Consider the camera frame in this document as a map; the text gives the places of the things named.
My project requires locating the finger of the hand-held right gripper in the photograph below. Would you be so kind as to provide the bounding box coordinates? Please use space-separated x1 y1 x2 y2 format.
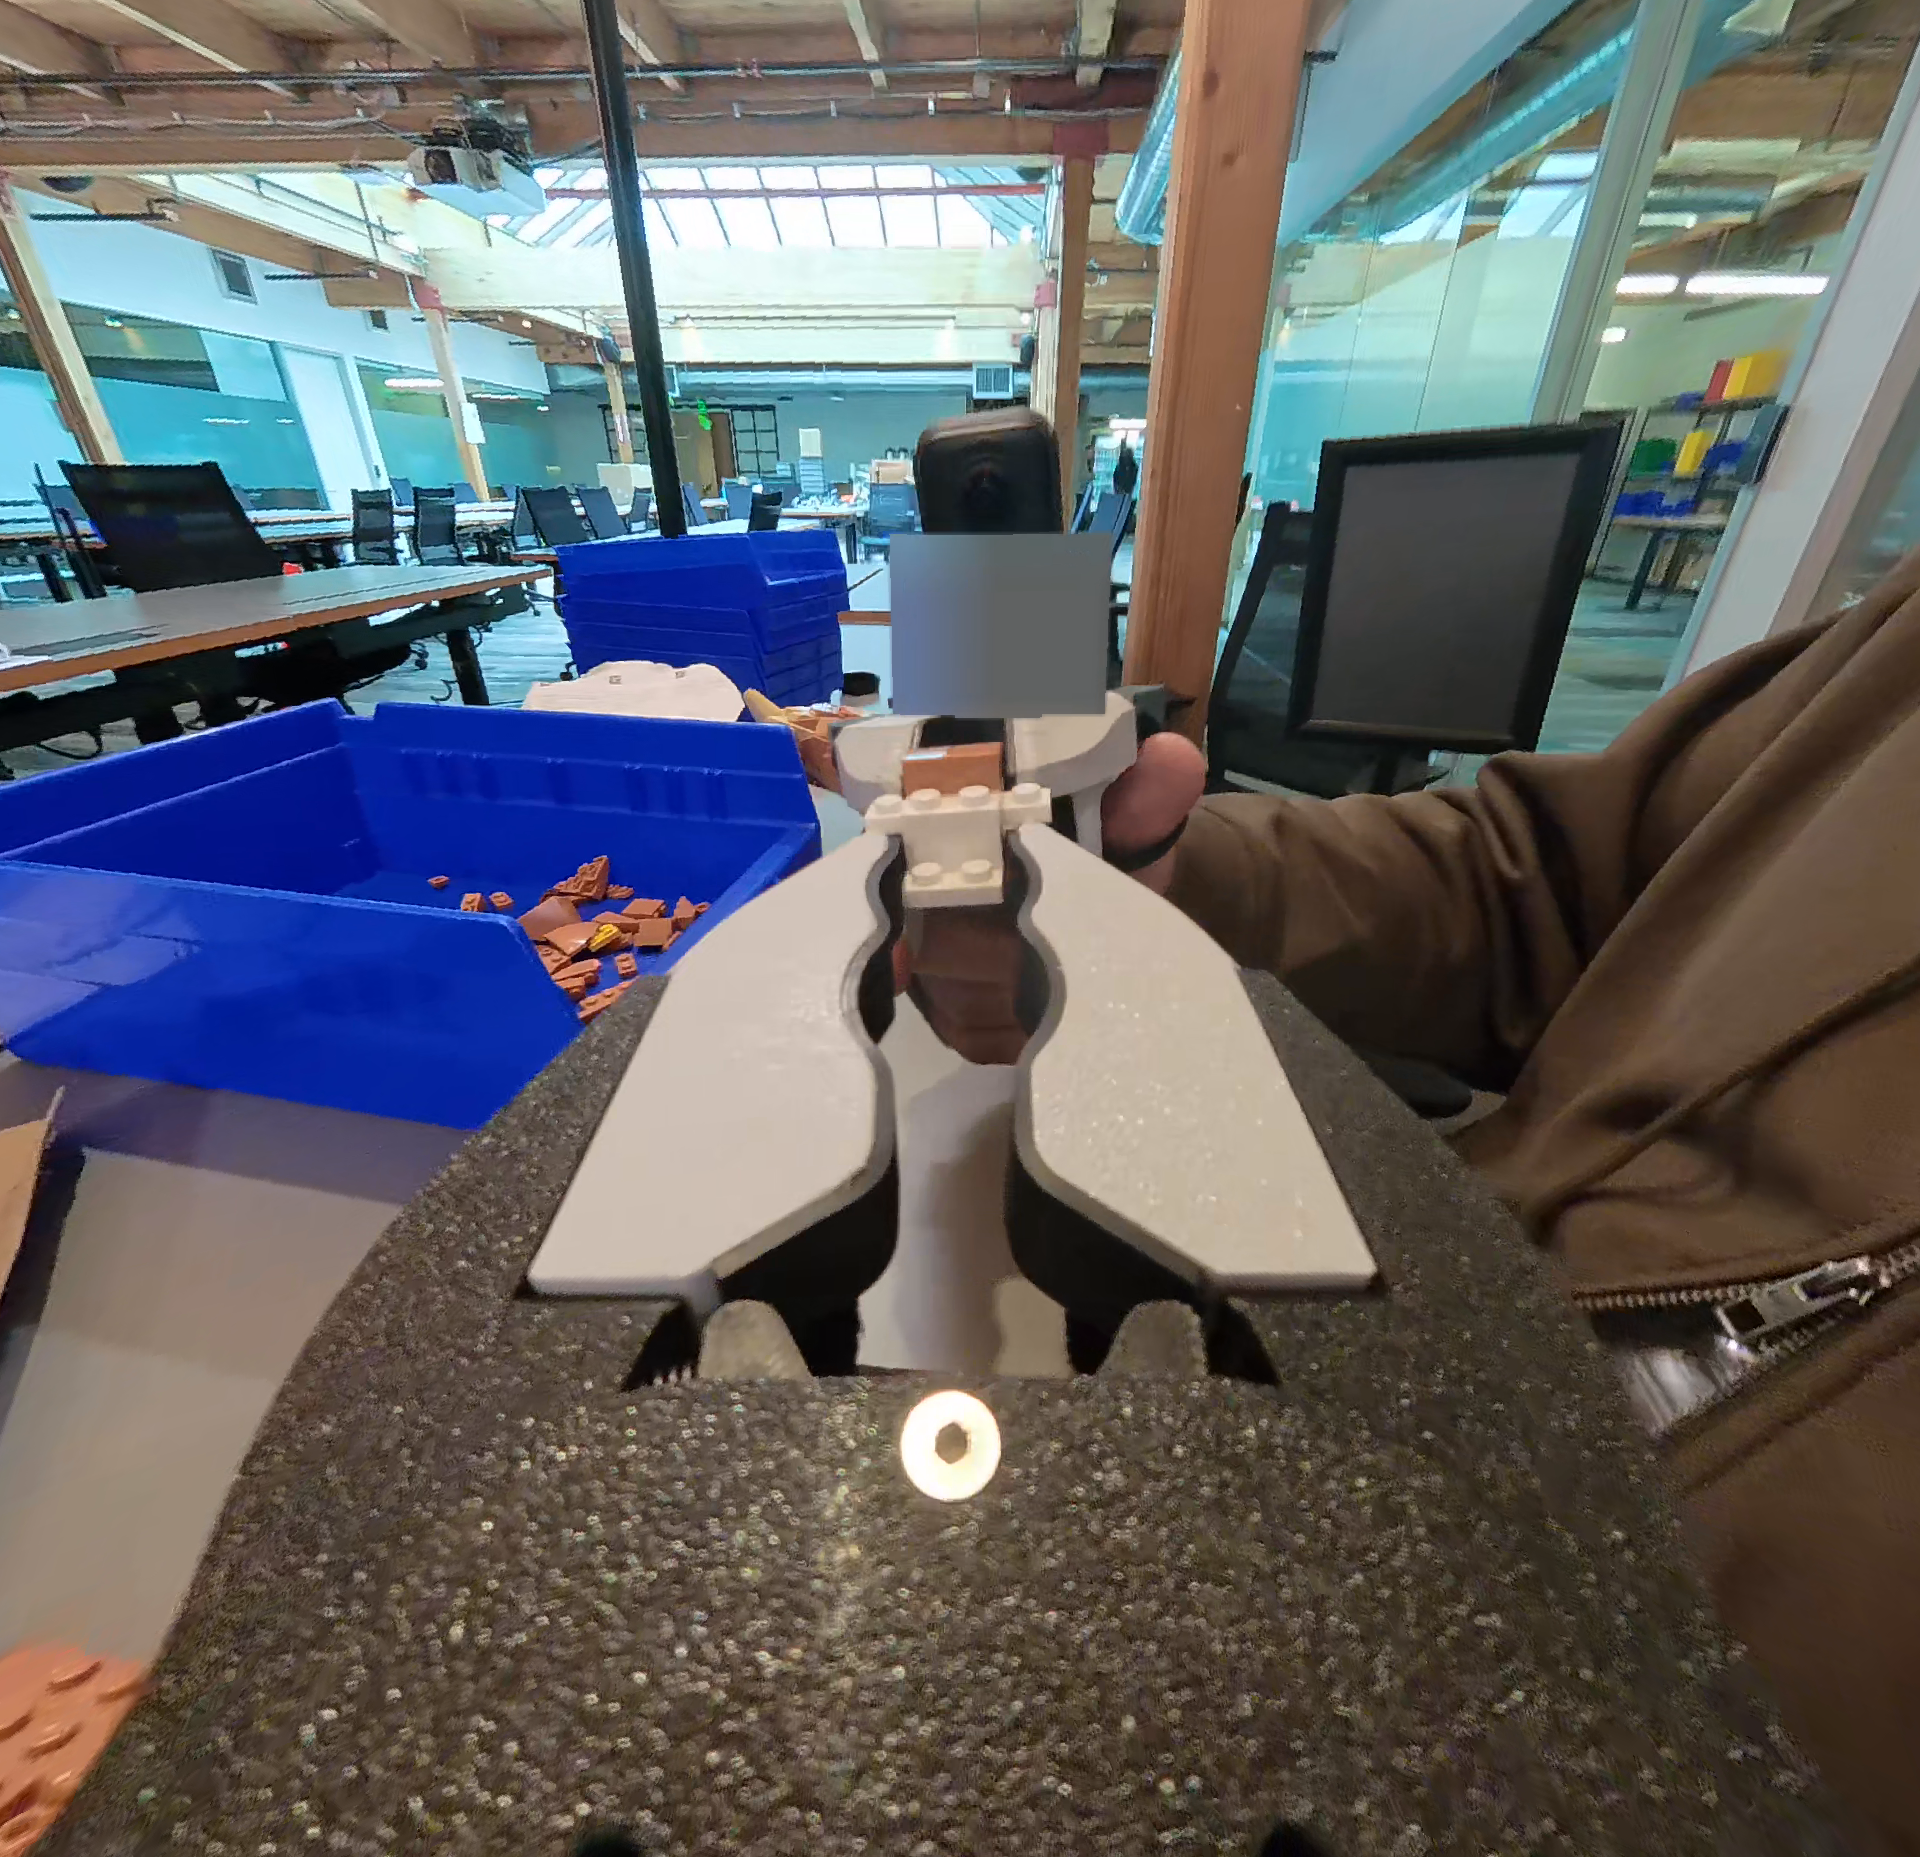
1002 687 1144 850
834 713 919 820

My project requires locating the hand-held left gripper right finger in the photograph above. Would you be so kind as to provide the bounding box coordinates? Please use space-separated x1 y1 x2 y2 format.
1004 823 1380 1374

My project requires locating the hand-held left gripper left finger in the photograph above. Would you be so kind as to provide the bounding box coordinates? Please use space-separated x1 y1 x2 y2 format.
533 829 908 1374

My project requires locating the white brick plate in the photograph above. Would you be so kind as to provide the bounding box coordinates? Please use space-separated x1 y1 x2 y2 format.
865 781 1057 909

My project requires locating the dark brown brick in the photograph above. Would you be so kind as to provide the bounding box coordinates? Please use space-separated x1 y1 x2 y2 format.
895 898 1040 1071

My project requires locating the blue plastic bin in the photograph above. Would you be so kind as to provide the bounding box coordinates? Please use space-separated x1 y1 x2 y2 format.
0 697 823 1135

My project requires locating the person's right forearm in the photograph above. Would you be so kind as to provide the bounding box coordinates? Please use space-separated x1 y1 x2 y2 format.
1163 747 1712 1079

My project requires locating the brown toy figure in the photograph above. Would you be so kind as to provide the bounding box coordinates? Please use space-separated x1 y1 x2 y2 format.
526 661 856 794

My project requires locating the stack of blue bins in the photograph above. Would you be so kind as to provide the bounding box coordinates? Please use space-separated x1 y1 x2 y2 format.
551 528 850 710

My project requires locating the pile of brown bricks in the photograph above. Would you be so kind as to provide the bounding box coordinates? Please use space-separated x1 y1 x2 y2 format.
425 855 715 1025

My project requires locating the black monitor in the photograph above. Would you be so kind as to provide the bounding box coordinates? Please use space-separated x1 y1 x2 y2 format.
1285 418 1628 801

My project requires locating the black pole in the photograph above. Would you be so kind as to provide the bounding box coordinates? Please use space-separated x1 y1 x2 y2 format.
570 0 685 539

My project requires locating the ceiling projector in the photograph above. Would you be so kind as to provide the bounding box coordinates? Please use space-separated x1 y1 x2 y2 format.
408 112 549 224

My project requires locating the wooden background table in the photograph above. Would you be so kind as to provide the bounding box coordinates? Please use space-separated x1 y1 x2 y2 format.
0 559 549 703

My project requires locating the colourful storage shelf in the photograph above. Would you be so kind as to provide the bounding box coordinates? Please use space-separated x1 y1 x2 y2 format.
1606 352 1793 615

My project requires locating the black office chair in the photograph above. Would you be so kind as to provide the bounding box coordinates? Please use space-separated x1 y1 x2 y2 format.
55 460 294 606

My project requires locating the wooden post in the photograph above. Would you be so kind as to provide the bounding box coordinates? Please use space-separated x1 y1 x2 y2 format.
1119 0 1325 725

